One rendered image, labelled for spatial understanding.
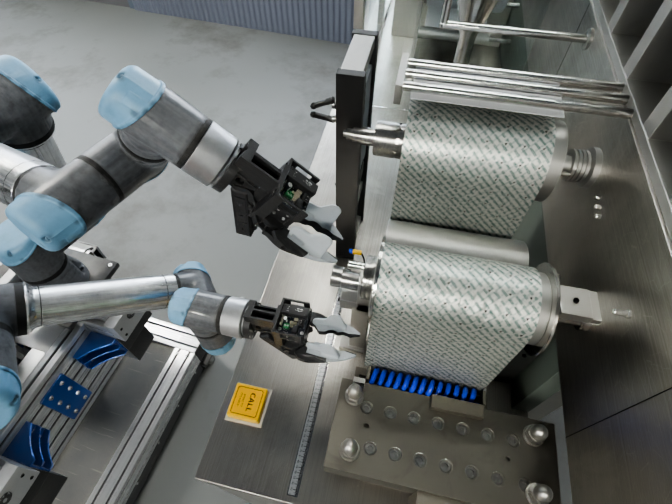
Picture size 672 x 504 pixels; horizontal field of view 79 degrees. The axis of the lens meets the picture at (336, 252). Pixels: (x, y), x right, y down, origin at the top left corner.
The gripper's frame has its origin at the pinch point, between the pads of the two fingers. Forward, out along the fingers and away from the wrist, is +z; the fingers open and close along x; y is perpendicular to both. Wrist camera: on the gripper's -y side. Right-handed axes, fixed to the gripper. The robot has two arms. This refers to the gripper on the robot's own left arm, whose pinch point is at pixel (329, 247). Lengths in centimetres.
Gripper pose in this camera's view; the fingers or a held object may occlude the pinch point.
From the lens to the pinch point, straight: 64.1
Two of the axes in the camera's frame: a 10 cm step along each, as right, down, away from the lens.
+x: 2.2, -7.9, 5.7
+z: 7.5, 5.1, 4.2
